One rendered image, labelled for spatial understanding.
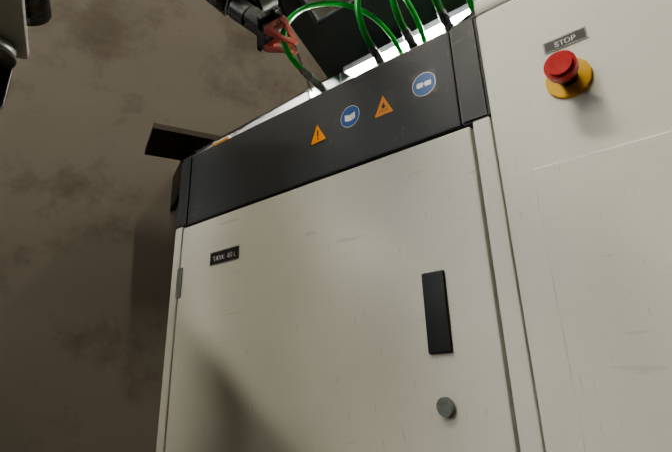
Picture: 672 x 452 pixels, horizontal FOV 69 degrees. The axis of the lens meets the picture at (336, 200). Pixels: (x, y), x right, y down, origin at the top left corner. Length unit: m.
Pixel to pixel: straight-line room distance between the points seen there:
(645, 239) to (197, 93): 3.15
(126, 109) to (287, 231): 2.58
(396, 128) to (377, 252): 0.19
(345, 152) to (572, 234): 0.37
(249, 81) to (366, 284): 3.05
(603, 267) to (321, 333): 0.39
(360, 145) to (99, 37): 2.94
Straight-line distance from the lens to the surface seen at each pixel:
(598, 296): 0.58
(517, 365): 0.60
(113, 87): 3.40
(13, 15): 0.97
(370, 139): 0.77
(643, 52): 0.66
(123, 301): 2.95
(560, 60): 0.63
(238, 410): 0.87
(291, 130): 0.90
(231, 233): 0.94
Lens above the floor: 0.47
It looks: 21 degrees up
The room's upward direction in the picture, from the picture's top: 2 degrees counter-clockwise
